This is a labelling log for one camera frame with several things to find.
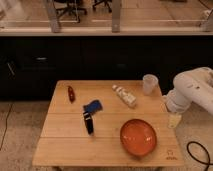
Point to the white plastic bottle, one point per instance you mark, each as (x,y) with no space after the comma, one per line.
(128,98)

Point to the red chili pepper toy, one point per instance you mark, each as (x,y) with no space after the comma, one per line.
(71,94)

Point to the black whiteboard eraser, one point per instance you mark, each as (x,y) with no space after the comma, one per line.
(88,122)

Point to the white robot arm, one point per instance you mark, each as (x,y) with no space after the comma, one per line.
(192,86)

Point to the blue crumpled cloth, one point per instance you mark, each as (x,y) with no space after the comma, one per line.
(93,106)

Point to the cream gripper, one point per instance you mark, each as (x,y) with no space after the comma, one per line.
(174,120)

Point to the wooden table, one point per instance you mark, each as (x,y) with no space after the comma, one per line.
(64,140)

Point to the orange bowl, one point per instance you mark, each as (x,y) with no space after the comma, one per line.
(138,137)

